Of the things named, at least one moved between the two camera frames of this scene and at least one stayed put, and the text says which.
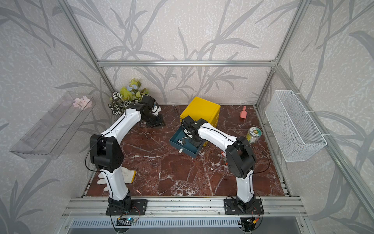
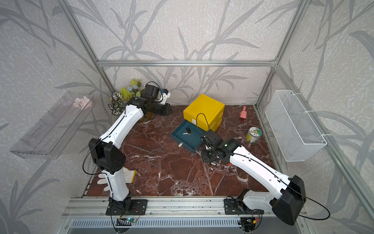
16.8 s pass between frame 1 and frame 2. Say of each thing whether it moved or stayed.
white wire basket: stayed
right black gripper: moved
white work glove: stayed
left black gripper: moved
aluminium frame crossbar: stayed
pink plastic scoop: stayed
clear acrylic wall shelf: stayed
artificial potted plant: stayed
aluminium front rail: stayed
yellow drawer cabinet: moved
